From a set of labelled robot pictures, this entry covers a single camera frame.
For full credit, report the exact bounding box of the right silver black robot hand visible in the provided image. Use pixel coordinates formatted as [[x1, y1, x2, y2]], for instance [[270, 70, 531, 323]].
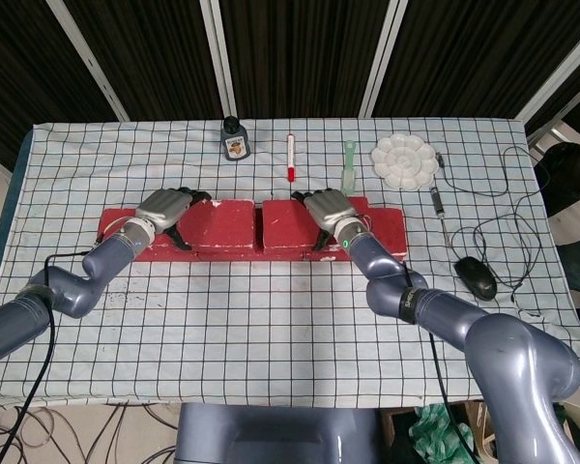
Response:
[[290, 188, 360, 252]]

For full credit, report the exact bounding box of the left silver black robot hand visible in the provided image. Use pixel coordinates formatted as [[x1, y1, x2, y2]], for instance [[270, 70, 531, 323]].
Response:
[[134, 187, 212, 251]]

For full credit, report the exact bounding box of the green plastic brush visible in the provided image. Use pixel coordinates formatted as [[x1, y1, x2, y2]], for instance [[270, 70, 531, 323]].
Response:
[[340, 139, 358, 195]]

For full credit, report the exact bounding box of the red and white pen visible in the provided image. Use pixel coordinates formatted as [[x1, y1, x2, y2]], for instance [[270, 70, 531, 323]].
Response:
[[285, 133, 297, 183]]

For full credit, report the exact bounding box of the white flower paint palette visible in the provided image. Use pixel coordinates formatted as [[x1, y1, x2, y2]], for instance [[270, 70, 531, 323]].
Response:
[[370, 133, 439, 190]]

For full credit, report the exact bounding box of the dark sauce bottle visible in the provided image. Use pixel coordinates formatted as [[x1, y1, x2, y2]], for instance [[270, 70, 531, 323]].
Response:
[[220, 115, 251, 160]]

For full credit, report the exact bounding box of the black pen-shaped tool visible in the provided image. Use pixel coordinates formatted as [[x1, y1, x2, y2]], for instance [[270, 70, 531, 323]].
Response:
[[430, 186, 450, 246]]

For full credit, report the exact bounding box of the checkered white tablecloth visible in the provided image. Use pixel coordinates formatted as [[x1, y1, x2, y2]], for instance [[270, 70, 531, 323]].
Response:
[[0, 118, 580, 405]]

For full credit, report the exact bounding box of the black computer mouse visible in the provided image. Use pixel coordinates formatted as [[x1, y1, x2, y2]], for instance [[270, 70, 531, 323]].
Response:
[[452, 255, 498, 302]]

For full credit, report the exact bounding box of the blue-grey robot torso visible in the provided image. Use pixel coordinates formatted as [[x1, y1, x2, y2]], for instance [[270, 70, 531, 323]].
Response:
[[173, 403, 383, 464]]

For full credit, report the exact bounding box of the green crumpled cloth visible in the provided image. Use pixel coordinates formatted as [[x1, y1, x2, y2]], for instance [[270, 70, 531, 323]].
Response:
[[410, 403, 475, 464]]

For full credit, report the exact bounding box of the white partition post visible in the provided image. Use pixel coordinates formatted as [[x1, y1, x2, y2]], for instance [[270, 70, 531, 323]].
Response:
[[200, 0, 238, 119], [514, 26, 580, 122], [360, 0, 410, 117], [45, 0, 130, 122]]

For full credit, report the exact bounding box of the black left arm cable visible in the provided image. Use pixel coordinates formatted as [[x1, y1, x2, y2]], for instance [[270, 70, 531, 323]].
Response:
[[0, 248, 93, 464]]

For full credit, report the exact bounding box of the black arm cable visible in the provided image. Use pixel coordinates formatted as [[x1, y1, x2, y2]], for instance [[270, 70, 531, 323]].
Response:
[[400, 265, 479, 464], [0, 248, 93, 464]]

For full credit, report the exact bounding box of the thin black plug cable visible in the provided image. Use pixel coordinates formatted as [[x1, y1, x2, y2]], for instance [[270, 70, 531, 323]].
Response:
[[434, 144, 540, 197]]

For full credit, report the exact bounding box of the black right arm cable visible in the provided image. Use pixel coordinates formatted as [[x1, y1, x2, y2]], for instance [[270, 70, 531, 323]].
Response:
[[400, 265, 479, 464]]

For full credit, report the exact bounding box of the black mouse cable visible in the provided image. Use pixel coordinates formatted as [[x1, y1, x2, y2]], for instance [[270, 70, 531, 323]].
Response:
[[451, 212, 545, 305]]

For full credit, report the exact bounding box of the black floor cable bundle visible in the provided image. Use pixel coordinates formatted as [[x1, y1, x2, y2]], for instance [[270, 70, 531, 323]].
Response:
[[0, 400, 180, 464]]

